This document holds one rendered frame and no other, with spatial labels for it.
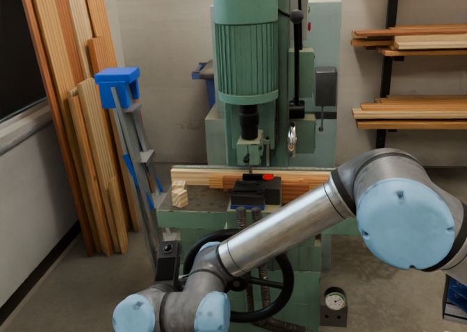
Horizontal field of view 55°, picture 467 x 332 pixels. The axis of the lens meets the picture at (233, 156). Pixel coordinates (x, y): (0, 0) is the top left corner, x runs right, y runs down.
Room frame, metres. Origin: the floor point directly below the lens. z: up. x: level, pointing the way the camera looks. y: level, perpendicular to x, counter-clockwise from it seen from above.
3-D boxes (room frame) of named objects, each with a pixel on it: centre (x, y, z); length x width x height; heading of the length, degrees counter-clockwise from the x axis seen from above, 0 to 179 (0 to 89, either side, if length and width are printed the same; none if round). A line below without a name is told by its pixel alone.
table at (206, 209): (1.17, -0.07, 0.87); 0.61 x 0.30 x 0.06; 80
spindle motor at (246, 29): (1.28, -0.05, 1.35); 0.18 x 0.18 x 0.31
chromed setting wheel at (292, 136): (1.39, -0.20, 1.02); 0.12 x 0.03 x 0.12; 170
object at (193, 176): (1.30, -0.09, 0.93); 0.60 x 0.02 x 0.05; 80
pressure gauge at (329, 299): (1.03, -0.27, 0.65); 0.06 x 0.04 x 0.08; 80
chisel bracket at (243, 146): (1.30, -0.06, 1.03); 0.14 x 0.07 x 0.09; 170
